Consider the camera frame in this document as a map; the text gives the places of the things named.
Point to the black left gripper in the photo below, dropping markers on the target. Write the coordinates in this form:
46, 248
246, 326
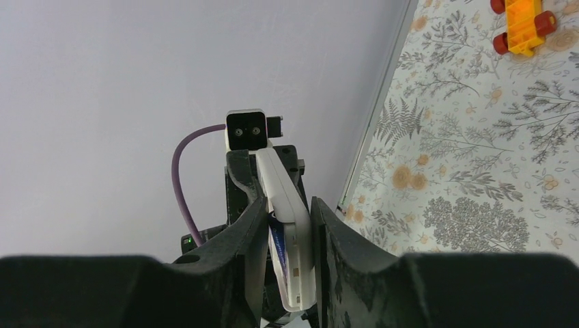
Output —
241, 178

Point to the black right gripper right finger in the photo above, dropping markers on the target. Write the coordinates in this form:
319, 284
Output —
359, 284

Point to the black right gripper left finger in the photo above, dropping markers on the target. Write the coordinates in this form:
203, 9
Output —
219, 284

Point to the white air conditioner remote control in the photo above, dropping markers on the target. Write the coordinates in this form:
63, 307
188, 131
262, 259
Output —
290, 235

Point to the floral patterned table mat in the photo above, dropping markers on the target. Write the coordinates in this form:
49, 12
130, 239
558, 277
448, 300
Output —
471, 150

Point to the orange toy car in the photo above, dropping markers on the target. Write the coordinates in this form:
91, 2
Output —
527, 25

